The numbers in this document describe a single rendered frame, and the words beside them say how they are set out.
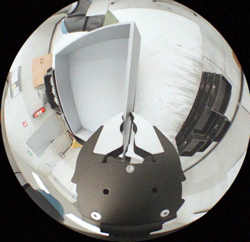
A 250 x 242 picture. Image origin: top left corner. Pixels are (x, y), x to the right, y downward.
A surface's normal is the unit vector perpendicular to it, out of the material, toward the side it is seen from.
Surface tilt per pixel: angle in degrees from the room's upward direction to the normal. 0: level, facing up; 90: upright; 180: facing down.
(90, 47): 2
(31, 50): 90
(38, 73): 80
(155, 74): 0
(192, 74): 0
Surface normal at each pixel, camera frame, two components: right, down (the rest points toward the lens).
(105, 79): -0.32, 0.51
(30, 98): 0.96, 0.21
